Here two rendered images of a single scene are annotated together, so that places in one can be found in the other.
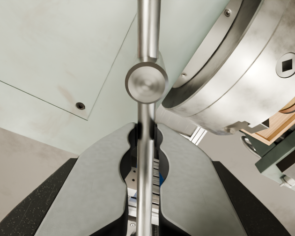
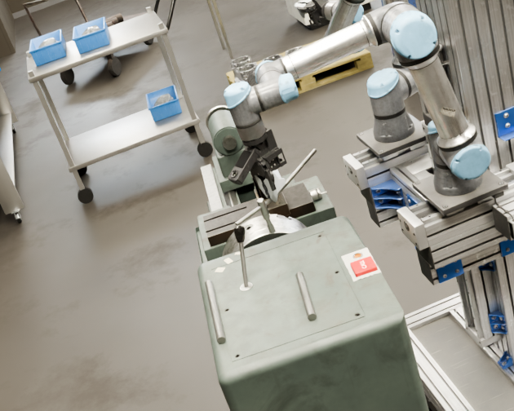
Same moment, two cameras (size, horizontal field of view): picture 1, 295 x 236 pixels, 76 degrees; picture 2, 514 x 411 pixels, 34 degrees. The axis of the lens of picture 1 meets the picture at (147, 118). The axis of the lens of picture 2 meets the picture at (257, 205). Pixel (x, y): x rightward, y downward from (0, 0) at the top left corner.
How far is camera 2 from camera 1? 2.35 m
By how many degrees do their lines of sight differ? 53
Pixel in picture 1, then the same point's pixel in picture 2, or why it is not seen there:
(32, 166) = not seen: outside the picture
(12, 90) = (334, 248)
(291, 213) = not seen: hidden behind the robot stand
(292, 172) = (306, 199)
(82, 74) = (304, 243)
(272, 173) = (324, 205)
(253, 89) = (263, 224)
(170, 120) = (458, 349)
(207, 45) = not seen: hidden behind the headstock
